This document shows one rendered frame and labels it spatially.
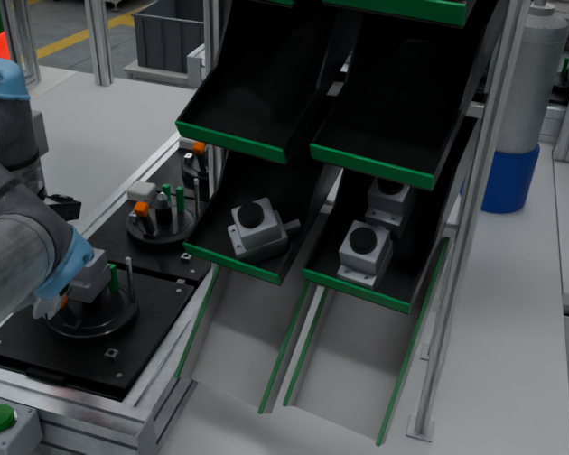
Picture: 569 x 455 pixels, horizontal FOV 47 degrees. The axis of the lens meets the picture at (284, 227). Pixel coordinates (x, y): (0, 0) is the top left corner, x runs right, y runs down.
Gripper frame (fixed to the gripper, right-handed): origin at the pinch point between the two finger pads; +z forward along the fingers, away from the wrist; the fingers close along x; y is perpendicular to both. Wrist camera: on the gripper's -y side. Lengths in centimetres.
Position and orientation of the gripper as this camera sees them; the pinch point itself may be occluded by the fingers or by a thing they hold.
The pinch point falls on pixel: (50, 307)
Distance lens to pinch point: 97.1
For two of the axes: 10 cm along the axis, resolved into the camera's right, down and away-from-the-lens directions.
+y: -2.9, 5.2, -8.0
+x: 9.6, 1.9, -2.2
